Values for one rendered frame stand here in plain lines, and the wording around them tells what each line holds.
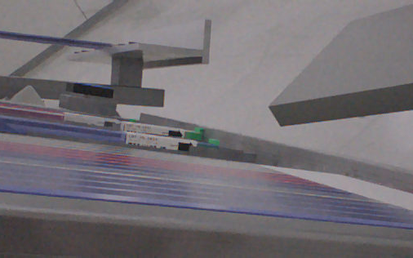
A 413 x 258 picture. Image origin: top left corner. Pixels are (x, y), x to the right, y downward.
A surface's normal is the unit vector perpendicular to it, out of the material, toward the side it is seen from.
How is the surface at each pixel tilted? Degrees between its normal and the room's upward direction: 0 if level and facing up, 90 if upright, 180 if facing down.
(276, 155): 45
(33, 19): 90
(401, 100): 90
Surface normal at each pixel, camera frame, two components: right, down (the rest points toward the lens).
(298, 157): -0.91, -0.12
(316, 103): -0.61, 0.61
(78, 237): 0.39, 0.11
